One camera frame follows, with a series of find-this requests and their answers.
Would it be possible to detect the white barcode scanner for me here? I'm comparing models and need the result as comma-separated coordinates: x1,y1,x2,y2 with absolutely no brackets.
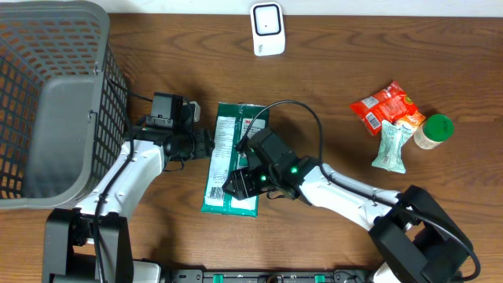
250,2,286,57

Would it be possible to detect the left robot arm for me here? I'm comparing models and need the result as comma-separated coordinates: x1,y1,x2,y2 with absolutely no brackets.
42,93,215,282

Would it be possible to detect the grey plastic mesh basket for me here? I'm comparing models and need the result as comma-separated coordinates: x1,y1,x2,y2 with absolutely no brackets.
1,1,127,209

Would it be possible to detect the red snack packet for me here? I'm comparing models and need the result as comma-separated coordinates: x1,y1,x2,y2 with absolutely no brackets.
350,81,418,136

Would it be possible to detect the green lid jar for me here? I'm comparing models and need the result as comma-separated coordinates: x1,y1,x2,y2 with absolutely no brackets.
413,114,454,150

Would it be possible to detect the green 3M package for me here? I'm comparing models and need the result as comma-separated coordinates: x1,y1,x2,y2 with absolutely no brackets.
201,102,269,217

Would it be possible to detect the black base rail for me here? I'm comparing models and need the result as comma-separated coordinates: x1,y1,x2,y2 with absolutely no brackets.
133,259,464,283

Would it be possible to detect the small orange box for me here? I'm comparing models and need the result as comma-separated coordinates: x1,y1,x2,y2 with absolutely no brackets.
395,112,426,133

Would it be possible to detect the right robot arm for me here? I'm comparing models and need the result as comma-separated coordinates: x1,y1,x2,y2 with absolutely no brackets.
222,127,473,282

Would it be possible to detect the light green wipes pouch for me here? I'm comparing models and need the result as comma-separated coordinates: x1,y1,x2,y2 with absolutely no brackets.
372,120,413,174

